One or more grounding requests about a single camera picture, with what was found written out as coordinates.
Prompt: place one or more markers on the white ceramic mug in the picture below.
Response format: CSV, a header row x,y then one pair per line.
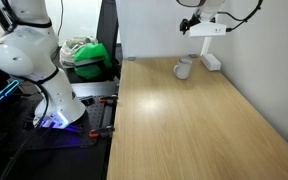
x,y
183,69

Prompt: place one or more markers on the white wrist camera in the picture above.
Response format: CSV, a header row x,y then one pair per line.
x,y
205,30

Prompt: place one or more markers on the black box with cyan lights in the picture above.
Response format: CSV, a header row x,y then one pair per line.
x,y
0,95

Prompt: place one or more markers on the black orange bar clamp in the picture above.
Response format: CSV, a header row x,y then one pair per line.
x,y
101,132
108,99

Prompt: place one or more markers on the green plastic bag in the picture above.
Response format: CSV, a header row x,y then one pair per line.
x,y
92,60

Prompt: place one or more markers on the white plastic bag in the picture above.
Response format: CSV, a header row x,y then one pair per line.
x,y
69,50

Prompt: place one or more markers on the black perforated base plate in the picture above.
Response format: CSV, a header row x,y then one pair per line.
x,y
90,116

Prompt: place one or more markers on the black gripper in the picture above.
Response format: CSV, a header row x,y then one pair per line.
x,y
195,18

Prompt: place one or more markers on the white power strip box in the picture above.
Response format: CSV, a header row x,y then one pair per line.
x,y
211,62

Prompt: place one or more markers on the black upright panel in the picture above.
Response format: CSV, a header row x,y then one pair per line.
x,y
107,33

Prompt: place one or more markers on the white partition panel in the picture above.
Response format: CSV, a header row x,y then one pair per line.
x,y
150,30

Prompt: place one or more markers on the grey partition bracket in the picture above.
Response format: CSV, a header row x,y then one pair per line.
x,y
193,55
131,58

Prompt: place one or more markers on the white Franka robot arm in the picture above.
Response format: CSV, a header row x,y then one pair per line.
x,y
24,56

